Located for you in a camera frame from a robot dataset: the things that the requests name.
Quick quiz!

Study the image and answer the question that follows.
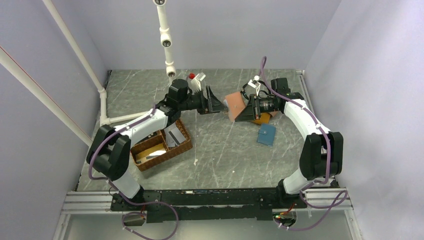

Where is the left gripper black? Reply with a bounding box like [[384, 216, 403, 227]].
[[179, 86, 228, 115]]

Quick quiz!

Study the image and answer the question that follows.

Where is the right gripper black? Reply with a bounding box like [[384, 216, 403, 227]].
[[235, 94, 280, 122]]

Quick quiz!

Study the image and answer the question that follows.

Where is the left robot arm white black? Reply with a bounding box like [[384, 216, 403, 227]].
[[86, 79, 227, 210]]

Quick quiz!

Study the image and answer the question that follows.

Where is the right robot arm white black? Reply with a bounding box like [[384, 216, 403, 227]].
[[234, 78, 344, 208]]

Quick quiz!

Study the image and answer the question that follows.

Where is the mustard yellow card holder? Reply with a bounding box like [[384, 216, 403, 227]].
[[251, 112, 273, 125]]

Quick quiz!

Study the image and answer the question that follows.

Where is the blue card holder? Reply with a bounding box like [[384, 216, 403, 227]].
[[256, 123, 276, 146]]

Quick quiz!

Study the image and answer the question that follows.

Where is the grey card in basket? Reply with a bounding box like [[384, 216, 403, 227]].
[[164, 123, 186, 148]]

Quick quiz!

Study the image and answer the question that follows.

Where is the gold card in basket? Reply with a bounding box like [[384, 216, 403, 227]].
[[135, 145, 166, 164]]

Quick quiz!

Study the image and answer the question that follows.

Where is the brown wicker basket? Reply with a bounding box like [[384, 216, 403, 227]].
[[130, 119, 193, 172]]

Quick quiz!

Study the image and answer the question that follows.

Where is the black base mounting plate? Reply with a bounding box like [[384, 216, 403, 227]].
[[110, 187, 307, 223]]

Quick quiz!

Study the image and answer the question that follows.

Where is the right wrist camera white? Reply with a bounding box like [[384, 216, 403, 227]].
[[247, 75, 261, 89]]

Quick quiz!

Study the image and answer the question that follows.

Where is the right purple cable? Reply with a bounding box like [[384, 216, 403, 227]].
[[259, 56, 349, 232]]

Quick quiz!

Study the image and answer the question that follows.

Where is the purple cable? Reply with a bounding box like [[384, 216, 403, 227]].
[[259, 56, 349, 232], [87, 104, 180, 240]]

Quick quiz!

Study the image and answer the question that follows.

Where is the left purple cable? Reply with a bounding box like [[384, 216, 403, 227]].
[[87, 104, 180, 240]]

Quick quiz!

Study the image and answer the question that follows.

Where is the aluminium rail frame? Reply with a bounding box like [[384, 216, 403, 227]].
[[54, 187, 362, 240]]

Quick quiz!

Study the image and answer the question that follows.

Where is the white pvc pipe frame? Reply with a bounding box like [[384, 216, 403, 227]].
[[0, 0, 180, 148]]

